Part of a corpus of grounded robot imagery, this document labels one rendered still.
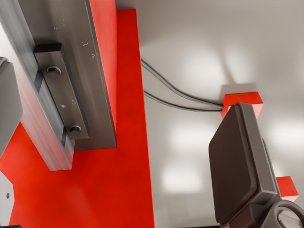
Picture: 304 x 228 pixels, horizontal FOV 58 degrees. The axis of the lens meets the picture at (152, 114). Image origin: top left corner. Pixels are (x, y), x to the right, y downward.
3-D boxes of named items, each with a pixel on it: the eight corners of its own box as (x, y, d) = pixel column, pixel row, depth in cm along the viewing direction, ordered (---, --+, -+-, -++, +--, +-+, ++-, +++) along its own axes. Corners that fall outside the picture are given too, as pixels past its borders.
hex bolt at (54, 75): (62, 75, 60) (61, 80, 59) (49, 76, 60) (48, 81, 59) (58, 65, 58) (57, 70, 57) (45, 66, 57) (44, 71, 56)
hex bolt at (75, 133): (82, 131, 75) (81, 136, 74) (71, 132, 75) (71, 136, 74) (79, 125, 73) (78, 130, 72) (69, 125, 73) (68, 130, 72)
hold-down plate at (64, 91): (90, 130, 80) (89, 138, 78) (71, 131, 79) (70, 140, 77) (62, 42, 57) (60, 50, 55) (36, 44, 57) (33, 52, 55)
